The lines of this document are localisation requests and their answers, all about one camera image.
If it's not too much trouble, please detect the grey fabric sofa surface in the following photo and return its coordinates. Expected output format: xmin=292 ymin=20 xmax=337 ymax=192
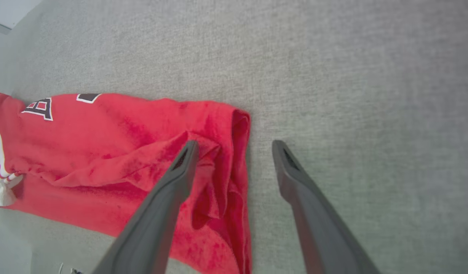
xmin=0 ymin=0 xmax=468 ymax=274

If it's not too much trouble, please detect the red and white jersey garment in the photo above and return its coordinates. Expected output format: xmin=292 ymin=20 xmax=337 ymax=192
xmin=0 ymin=90 xmax=254 ymax=274

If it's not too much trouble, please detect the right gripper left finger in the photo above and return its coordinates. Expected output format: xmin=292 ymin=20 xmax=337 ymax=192
xmin=92 ymin=140 xmax=200 ymax=274

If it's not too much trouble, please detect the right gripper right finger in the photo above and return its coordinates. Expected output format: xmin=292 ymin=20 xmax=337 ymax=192
xmin=272 ymin=140 xmax=380 ymax=274

